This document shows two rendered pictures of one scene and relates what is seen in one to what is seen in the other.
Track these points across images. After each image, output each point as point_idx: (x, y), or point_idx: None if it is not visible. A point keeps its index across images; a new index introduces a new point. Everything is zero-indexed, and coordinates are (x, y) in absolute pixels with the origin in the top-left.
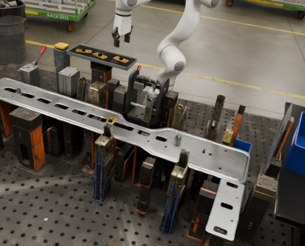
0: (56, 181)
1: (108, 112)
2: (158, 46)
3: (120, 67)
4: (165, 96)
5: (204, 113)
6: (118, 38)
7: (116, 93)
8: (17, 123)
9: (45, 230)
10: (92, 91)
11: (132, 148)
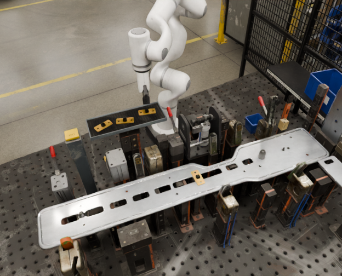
0: (178, 260)
1: (182, 170)
2: (152, 76)
3: (160, 120)
4: (221, 123)
5: (191, 107)
6: (148, 96)
7: (175, 147)
8: (132, 248)
9: None
10: (154, 161)
11: None
